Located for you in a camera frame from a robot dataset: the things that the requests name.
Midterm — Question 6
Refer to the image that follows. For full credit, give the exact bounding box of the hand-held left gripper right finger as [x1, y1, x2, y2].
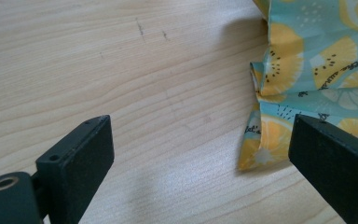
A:
[288, 113, 358, 224]

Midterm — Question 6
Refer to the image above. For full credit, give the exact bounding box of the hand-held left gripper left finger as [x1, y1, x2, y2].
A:
[34, 114, 116, 224]

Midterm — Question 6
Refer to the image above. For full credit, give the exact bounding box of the lemon print teal cloth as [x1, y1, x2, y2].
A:
[238, 0, 358, 172]

